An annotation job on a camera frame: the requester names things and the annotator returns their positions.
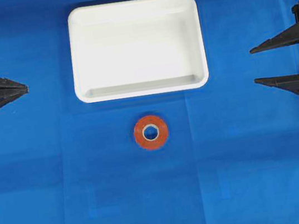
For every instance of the orange tape roll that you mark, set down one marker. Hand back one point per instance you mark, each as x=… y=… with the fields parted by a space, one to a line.
x=151 y=121

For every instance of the blue table cloth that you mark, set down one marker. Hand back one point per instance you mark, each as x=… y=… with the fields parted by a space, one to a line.
x=232 y=154

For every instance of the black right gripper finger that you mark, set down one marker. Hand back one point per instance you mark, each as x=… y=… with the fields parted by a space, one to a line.
x=288 y=83
x=288 y=37

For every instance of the white plastic case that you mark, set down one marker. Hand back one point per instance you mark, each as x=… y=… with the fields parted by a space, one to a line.
x=136 y=48

